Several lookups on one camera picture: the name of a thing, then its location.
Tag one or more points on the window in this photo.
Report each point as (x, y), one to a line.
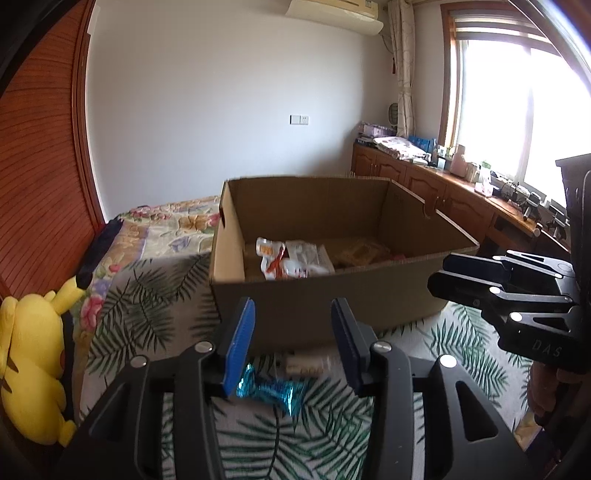
(508, 101)

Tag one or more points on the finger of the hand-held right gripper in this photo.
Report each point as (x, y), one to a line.
(457, 286)
(471, 265)

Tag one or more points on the wooden cabinet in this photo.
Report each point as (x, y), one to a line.
(415, 184)

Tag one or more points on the blue foil candy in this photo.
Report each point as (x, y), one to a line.
(277, 394)

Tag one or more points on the purple box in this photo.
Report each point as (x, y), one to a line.
(374, 130)

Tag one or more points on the black device stand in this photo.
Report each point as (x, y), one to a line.
(532, 210)

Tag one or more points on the brown slatted wooden panel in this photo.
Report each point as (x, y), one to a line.
(41, 161)

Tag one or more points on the white air conditioner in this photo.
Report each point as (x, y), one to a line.
(332, 16)

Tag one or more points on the patterned curtain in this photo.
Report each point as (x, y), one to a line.
(402, 69)

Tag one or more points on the black cloth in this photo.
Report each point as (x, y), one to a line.
(108, 240)

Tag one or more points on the blue packs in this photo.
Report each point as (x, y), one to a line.
(424, 142)

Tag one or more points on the floral blanket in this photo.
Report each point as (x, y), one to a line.
(161, 221)

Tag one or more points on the folded floral cloth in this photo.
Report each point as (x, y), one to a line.
(399, 146)

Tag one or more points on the white printed snack packet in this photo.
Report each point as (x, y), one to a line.
(309, 258)

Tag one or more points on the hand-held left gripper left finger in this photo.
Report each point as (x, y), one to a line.
(240, 346)

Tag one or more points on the clear sesame bar packet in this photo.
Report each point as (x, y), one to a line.
(362, 251)

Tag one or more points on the yellow plush toy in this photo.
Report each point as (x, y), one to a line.
(32, 360)

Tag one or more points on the white wall socket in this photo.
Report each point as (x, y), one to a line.
(299, 119)

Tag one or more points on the cardboard box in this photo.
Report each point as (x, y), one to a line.
(286, 304)

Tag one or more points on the silver orange snack packet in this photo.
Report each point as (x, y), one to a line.
(270, 258)

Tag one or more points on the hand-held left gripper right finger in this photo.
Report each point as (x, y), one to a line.
(345, 346)

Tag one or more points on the pink container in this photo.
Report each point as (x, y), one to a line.
(458, 160)

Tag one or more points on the person's right hand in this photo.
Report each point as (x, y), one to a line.
(545, 387)

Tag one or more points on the small round fan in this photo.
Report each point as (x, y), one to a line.
(393, 117)

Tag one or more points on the small white snack wrapper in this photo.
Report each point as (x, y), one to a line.
(304, 364)

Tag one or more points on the leaf print blanket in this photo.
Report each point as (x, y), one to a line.
(152, 300)

